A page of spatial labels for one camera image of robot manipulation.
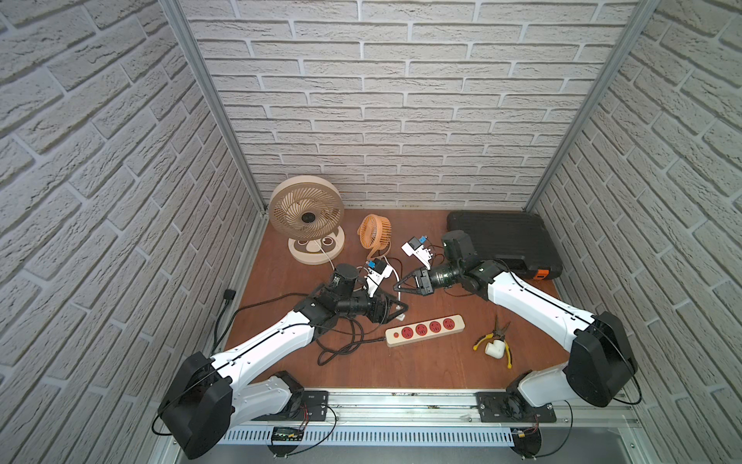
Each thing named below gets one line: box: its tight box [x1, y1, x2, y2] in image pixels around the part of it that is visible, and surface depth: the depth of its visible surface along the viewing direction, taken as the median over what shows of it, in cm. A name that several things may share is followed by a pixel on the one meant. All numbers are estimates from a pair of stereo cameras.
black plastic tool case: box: [446, 210, 564, 281], surface depth 99 cm
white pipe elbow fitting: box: [485, 339, 506, 360], surface depth 83 cm
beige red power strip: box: [384, 314, 466, 348], surface depth 87 cm
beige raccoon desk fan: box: [268, 174, 346, 265], surface depth 91 cm
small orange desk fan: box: [357, 213, 393, 261], surface depth 102 cm
